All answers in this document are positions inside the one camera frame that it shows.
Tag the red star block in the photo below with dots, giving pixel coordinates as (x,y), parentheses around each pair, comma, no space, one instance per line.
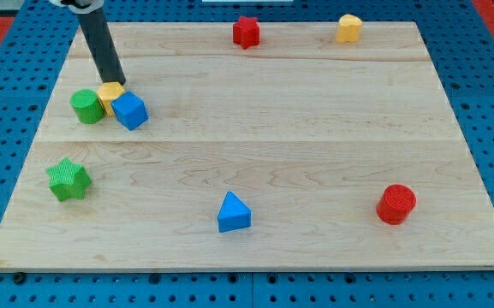
(246,32)

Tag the green star block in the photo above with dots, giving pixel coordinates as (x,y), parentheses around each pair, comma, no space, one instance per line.
(68,180)

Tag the light wooden board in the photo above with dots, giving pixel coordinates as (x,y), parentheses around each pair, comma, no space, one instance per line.
(307,132)

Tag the blue triangle block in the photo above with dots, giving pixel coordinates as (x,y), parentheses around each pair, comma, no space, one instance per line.
(233,214)

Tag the blue cube block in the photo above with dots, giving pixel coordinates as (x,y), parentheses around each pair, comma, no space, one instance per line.
(129,110)

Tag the yellow hexagon block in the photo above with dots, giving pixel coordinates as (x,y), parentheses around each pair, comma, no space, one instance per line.
(107,93)

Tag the red cylinder block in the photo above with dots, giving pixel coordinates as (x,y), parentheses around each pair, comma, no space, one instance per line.
(395,204)

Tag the green cylinder block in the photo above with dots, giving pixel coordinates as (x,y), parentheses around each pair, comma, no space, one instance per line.
(86,106)

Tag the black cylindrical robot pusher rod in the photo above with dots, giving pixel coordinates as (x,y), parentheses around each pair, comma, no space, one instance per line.
(100,43)

